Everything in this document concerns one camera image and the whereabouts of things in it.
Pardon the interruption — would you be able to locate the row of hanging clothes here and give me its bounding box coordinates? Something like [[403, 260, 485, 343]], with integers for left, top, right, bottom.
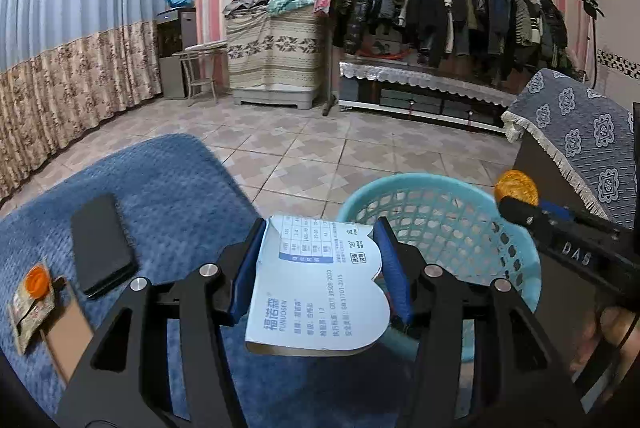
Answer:
[[332, 0, 571, 81]]

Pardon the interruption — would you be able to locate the black smartphone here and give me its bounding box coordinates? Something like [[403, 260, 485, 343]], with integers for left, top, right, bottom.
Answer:
[[70, 193, 140, 300]]

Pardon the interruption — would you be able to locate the dark brown furniture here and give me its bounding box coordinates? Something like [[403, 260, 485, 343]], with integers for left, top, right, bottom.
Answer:
[[510, 128, 640, 409]]

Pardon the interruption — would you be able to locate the brown cardboard sheet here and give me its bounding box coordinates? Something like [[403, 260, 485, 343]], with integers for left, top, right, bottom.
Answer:
[[42, 280, 96, 384]]

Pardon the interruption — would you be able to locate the small round table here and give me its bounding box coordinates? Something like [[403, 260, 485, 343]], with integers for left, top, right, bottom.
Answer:
[[172, 42, 228, 106]]

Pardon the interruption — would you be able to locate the red item on cabinet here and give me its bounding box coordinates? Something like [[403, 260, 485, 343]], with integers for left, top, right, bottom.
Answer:
[[360, 48, 411, 62]]

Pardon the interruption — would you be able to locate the blue carpet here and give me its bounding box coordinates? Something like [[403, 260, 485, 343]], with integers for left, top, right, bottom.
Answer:
[[0, 133, 426, 428]]

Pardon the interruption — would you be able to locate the person's right hand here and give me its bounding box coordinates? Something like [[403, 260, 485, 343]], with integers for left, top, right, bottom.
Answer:
[[570, 303, 640, 374]]

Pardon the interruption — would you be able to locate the dark wall ornament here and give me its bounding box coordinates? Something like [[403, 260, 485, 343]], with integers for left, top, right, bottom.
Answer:
[[574, 0, 608, 23]]

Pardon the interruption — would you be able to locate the blue floral curtain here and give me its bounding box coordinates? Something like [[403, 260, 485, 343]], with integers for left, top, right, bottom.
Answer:
[[0, 0, 173, 201]]

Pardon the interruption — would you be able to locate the blue floral cloth covered furniture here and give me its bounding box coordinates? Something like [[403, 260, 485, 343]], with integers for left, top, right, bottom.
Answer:
[[501, 68, 640, 229]]

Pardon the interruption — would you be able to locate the grey washing machine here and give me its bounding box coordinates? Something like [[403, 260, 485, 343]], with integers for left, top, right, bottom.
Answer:
[[231, 85, 321, 111]]

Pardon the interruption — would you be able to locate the grey water dispenser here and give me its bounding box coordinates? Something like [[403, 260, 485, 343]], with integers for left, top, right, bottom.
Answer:
[[156, 6, 198, 100]]

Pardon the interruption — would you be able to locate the orange tangerine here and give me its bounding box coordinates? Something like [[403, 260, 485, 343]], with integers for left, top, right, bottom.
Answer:
[[494, 169, 540, 206]]

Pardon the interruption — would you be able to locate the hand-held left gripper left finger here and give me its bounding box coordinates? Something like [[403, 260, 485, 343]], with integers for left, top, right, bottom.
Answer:
[[54, 217, 268, 428]]

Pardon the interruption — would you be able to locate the white lace cloth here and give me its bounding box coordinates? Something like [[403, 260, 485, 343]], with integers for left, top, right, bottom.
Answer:
[[339, 60, 518, 109]]

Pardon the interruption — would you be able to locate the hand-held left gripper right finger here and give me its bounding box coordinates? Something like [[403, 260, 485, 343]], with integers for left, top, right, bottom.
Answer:
[[372, 215, 586, 428]]

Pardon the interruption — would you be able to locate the white printed cardboard card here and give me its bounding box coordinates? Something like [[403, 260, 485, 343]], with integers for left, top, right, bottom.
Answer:
[[245, 214, 392, 356]]

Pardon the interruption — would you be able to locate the low cabinet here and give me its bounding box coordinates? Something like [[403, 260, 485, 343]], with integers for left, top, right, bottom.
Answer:
[[339, 60, 518, 134]]

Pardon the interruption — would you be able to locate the teal crumpled cloth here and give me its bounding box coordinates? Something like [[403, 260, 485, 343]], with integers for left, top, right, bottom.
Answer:
[[267, 0, 318, 15]]

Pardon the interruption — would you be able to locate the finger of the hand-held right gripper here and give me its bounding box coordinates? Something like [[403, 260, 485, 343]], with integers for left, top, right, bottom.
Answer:
[[539, 201, 582, 221], [500, 195, 549, 243]]

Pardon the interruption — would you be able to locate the beige snack packet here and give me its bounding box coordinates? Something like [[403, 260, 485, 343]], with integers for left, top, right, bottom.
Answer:
[[9, 260, 56, 355]]

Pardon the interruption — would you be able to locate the patterned cover cloth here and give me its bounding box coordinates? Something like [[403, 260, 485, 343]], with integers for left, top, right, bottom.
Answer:
[[226, 5, 323, 91]]

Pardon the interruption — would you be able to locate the light blue plastic basket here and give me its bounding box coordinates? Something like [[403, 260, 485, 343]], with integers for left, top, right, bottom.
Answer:
[[336, 173, 543, 364]]

